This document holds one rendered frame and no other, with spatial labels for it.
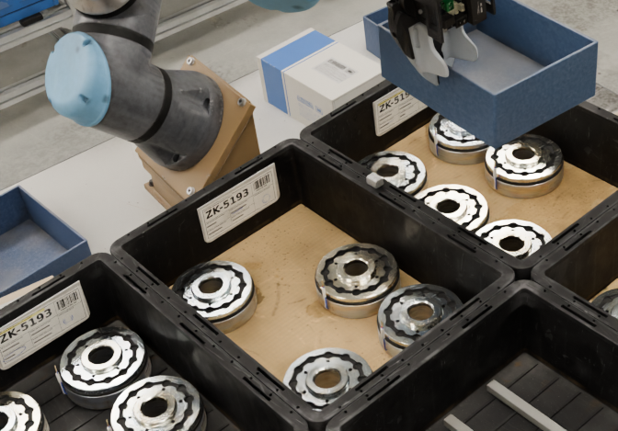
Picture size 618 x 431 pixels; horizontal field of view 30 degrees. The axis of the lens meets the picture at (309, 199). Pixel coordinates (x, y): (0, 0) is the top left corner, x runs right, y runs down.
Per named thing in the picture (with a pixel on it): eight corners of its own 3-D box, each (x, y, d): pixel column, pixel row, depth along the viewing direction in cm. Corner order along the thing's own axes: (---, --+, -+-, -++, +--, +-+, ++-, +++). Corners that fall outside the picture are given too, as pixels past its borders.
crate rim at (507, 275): (108, 261, 141) (103, 246, 139) (295, 148, 154) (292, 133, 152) (319, 444, 115) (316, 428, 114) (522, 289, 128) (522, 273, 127)
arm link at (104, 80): (104, 144, 169) (28, 116, 160) (120, 57, 172) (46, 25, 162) (157, 139, 161) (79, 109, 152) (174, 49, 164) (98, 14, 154)
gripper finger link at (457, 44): (468, 98, 123) (459, 28, 117) (434, 76, 127) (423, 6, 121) (491, 85, 124) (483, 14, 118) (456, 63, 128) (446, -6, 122)
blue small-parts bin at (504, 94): (380, 75, 136) (376, 24, 132) (476, 29, 142) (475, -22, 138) (495, 150, 123) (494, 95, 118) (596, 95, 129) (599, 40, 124)
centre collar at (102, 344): (74, 356, 135) (73, 352, 135) (112, 336, 137) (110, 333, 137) (91, 380, 132) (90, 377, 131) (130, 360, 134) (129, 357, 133)
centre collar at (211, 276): (183, 290, 142) (182, 287, 141) (213, 269, 144) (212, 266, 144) (210, 308, 139) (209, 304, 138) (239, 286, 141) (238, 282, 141)
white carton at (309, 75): (264, 99, 201) (256, 56, 195) (316, 71, 206) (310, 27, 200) (337, 145, 188) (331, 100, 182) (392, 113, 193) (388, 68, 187)
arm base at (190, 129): (141, 144, 180) (90, 125, 173) (187, 60, 177) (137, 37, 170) (188, 187, 169) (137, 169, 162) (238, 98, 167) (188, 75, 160)
